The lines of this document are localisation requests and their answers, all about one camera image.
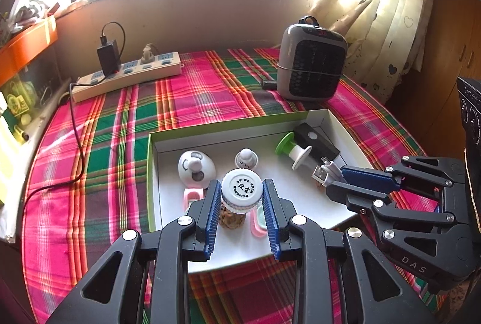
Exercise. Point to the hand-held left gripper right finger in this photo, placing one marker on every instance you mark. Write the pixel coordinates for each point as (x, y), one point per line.
(271, 218)

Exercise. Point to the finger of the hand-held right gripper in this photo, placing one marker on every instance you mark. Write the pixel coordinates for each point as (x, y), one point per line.
(372, 177)
(349, 194)

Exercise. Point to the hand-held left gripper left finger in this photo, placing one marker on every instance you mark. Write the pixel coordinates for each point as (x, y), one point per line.
(212, 218)

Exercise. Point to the jar with white lid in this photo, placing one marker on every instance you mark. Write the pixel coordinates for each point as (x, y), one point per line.
(242, 190)

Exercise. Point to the white dome-shaped toy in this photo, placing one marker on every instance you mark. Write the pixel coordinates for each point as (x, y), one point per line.
(195, 168)

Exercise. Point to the black bike light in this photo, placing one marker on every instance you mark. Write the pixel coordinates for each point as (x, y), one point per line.
(315, 141)

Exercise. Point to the small white round figure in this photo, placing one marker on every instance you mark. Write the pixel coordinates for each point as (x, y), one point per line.
(246, 158)

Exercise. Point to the green and white spool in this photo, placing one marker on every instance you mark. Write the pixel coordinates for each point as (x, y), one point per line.
(297, 153)

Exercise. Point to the green and white cardboard box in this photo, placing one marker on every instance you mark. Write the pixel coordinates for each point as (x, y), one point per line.
(169, 166)

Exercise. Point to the grey space heater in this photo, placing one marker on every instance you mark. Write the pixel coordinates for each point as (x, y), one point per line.
(312, 64)

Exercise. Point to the beige power strip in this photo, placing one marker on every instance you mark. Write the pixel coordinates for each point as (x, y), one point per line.
(142, 76)

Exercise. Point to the cream heart-print curtain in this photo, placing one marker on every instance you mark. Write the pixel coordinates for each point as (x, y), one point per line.
(383, 8)

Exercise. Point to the wooden cabinet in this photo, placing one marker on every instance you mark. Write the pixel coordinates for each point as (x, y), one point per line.
(451, 27)

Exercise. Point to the beige plug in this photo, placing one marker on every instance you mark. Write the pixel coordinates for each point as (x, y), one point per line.
(147, 55)

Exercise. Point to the black charger adapter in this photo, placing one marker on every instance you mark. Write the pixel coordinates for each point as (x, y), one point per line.
(109, 59)

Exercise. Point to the yellow-green plastic container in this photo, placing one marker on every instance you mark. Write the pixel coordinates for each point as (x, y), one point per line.
(18, 102)

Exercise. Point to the orange storage box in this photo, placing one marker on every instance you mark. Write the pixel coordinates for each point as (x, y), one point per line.
(26, 46)

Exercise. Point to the white plastic bag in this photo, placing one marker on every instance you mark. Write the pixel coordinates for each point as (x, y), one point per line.
(30, 8)

